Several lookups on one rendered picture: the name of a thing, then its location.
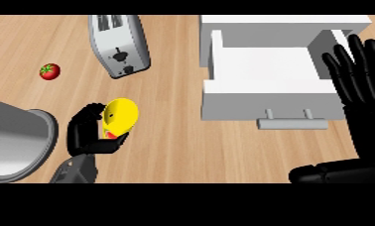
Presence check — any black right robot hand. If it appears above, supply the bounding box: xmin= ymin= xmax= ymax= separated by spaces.
xmin=286 ymin=34 xmax=375 ymax=184

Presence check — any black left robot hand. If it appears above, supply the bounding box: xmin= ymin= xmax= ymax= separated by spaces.
xmin=66 ymin=102 xmax=131 ymax=158

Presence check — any white drawer front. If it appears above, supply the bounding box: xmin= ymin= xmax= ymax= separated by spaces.
xmin=201 ymin=78 xmax=347 ymax=122

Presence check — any white open drawer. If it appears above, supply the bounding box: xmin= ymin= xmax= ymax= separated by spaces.
xmin=208 ymin=29 xmax=351 ymax=83

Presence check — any grey metal pot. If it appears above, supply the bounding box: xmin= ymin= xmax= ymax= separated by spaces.
xmin=0 ymin=101 xmax=60 ymax=184

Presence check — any red tomato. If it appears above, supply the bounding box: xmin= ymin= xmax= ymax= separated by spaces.
xmin=38 ymin=62 xmax=62 ymax=81

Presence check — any silver toaster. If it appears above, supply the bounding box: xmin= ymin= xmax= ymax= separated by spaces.
xmin=87 ymin=15 xmax=152 ymax=80

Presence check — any white cabinet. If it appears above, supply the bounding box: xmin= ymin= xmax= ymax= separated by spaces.
xmin=198 ymin=15 xmax=373 ymax=69

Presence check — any grey drawer handle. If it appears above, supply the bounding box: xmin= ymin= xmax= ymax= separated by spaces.
xmin=257 ymin=108 xmax=329 ymax=131

